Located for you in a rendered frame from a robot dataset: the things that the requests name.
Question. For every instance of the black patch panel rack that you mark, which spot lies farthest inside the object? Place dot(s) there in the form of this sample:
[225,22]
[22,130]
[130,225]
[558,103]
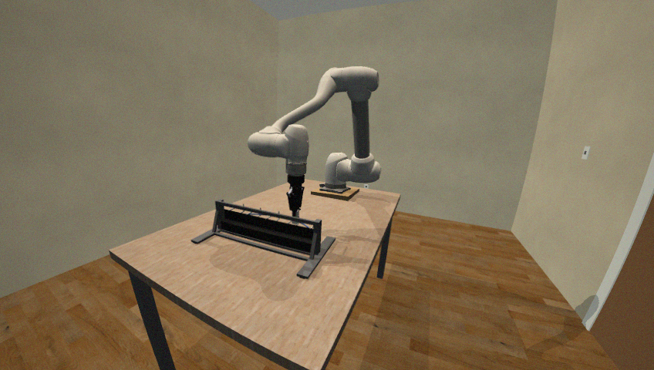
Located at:
[288,236]

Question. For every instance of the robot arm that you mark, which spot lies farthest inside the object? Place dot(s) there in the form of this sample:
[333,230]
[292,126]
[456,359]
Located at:
[359,82]

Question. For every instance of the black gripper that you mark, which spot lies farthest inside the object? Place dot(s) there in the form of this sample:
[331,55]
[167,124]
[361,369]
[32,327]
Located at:
[295,194]

